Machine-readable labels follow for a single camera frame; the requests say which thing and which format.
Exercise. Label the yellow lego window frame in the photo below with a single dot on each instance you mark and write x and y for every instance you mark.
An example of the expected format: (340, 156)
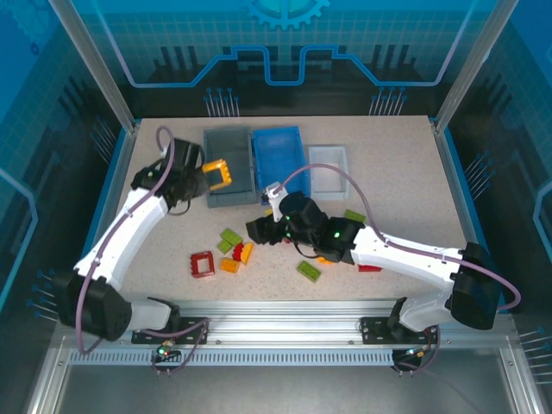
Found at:
(226, 172)

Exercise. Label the red arched lego brick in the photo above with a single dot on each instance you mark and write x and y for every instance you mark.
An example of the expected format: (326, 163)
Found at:
(237, 252)

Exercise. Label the orange round lego piece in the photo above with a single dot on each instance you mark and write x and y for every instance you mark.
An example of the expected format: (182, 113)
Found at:
(324, 260)

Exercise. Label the orange two-by-two lego brick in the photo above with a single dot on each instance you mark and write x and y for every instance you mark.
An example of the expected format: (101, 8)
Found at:
(229, 265)

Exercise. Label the green two-by-four lego brick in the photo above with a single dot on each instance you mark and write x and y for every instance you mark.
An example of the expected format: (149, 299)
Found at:
(231, 236)
(309, 271)
(355, 215)

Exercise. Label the red lego window frame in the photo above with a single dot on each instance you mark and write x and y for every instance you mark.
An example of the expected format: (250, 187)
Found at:
(195, 265)

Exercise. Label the red two-by-four lego brick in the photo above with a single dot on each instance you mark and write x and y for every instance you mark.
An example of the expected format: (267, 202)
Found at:
(369, 268)

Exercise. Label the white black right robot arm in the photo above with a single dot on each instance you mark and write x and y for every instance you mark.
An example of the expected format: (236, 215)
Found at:
(409, 259)

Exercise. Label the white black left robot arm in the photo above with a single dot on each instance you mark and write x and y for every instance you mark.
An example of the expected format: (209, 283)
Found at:
(138, 220)

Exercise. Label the grey plastic bin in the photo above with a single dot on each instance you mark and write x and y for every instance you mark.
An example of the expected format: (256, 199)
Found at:
(228, 146)

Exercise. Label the small green lego brick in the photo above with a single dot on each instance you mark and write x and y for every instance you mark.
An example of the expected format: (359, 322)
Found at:
(224, 246)

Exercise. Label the white plastic bin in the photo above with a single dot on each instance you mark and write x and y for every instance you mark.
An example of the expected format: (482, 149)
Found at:
(328, 177)

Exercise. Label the blue plastic bin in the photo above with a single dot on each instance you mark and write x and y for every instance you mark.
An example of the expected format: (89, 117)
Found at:
(276, 151)

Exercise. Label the aluminium front beam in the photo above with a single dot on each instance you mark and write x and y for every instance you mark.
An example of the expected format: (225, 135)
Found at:
(280, 319)

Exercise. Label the small lit circuit board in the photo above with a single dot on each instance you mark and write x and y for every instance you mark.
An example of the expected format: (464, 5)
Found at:
(414, 353)
(164, 353)

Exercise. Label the aluminium table side rail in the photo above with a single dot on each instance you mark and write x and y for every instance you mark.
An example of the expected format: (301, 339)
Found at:
(466, 194)
(117, 172)

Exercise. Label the aluminium frame post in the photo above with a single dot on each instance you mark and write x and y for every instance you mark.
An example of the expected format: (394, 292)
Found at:
(90, 52)
(481, 52)

